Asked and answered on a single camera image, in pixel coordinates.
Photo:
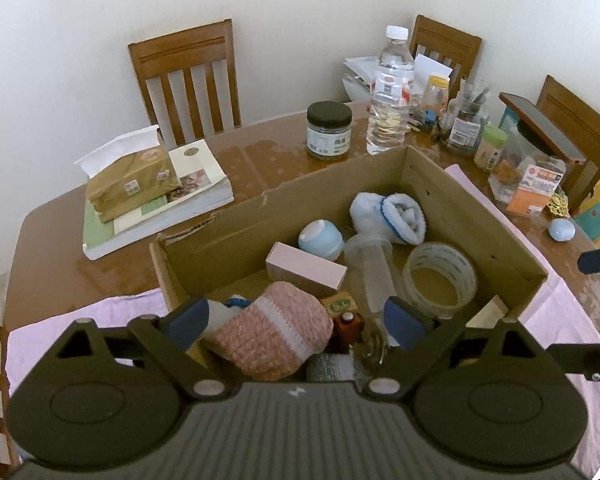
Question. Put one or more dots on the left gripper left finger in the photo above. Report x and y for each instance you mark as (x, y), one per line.
(167, 340)

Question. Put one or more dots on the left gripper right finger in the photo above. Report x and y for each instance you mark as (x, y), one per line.
(422, 342)

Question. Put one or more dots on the red bear toy car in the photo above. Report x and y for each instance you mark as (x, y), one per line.
(347, 319)

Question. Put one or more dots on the clear tape roll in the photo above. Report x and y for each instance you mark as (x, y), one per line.
(439, 280)

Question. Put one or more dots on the pink knitted sock roll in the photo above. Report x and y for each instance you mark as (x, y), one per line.
(272, 338)

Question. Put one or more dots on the clear jar with brown sock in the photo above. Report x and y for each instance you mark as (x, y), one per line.
(369, 262)

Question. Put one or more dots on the white sock blue stripe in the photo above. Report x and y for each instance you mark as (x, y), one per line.
(396, 218)

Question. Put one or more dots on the long pink box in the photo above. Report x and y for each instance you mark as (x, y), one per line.
(313, 274)

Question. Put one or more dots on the blue figurine toy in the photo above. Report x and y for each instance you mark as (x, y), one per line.
(321, 238)

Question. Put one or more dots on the KASI pink white box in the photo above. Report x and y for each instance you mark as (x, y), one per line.
(489, 315)

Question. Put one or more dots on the blue grey knitted sock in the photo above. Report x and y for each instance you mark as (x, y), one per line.
(330, 367)

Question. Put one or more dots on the light blue pebble object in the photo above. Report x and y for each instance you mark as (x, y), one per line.
(561, 230)

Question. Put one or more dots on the pink tablecloth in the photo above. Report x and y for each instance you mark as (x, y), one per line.
(553, 316)

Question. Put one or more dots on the gold ornament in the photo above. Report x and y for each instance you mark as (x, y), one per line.
(558, 206)

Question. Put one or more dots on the orange label plastic container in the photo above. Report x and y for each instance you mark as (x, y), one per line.
(526, 189)

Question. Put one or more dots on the brown cardboard box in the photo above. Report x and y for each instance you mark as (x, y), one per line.
(226, 256)

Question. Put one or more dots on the tissue box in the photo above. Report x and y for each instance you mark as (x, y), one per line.
(130, 170)

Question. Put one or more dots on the brown tablet lid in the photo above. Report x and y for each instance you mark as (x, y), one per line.
(540, 131)

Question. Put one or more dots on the clear pen holder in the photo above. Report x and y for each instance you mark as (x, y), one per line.
(465, 117)

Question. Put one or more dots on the water bottle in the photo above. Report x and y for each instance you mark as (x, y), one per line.
(391, 93)

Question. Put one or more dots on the black lid glass jar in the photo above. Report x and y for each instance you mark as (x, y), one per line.
(328, 129)

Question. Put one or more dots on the wooden chair far right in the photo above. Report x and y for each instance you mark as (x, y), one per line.
(456, 49)

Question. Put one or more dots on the wooden chair back middle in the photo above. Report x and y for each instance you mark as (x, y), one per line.
(179, 54)

